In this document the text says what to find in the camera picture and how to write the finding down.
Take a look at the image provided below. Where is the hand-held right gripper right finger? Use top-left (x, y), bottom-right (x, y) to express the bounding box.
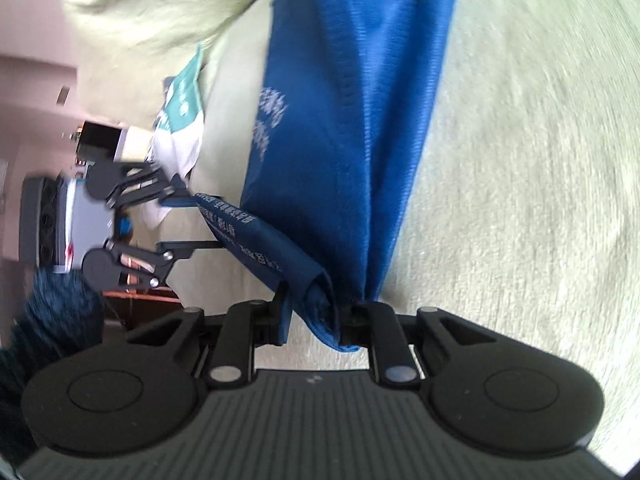
top-left (337, 300), bottom-right (496, 391)

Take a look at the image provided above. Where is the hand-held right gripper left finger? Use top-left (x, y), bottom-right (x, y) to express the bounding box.
top-left (125, 280), bottom-right (293, 388)

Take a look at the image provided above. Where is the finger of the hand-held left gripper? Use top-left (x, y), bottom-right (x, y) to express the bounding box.
top-left (106, 164), bottom-right (201, 211)
top-left (105, 239), bottom-right (222, 291)

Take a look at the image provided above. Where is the blue shopping bag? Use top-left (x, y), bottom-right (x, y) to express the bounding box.
top-left (192, 0), bottom-right (458, 353)

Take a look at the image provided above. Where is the white and green shopping bag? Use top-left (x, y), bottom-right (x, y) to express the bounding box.
top-left (147, 42), bottom-right (207, 228)

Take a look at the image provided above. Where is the black and white fridge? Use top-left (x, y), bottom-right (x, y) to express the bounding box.
top-left (77, 120), bottom-right (153, 163)

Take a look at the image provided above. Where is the green covered sofa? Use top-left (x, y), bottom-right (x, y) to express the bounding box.
top-left (60, 0), bottom-right (640, 476)

